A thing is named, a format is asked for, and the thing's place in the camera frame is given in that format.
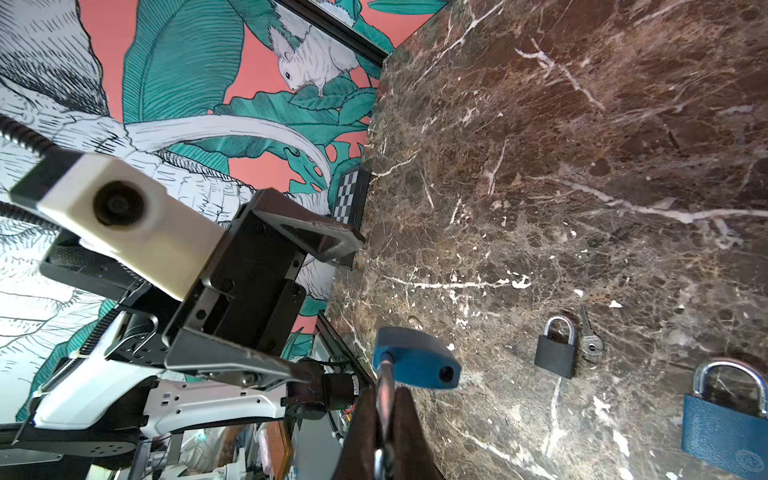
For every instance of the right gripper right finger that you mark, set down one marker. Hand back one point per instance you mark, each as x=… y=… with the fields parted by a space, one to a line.
x=413 y=459

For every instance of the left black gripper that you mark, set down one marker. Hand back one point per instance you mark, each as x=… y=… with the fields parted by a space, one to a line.
x=233 y=325

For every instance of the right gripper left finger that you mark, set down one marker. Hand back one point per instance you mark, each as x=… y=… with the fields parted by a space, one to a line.
x=357 y=459

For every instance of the blue padlock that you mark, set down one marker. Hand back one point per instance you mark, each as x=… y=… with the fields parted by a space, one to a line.
x=414 y=358
x=723 y=437

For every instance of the dark grey padlock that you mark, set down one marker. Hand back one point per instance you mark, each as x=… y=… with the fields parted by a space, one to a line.
x=560 y=358

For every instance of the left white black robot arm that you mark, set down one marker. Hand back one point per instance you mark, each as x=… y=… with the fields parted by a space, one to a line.
x=159 y=366

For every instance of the black white checkerboard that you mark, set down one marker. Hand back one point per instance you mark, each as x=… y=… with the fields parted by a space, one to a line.
x=350 y=197

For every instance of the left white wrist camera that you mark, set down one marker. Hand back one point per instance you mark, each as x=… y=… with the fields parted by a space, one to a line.
x=122 y=213

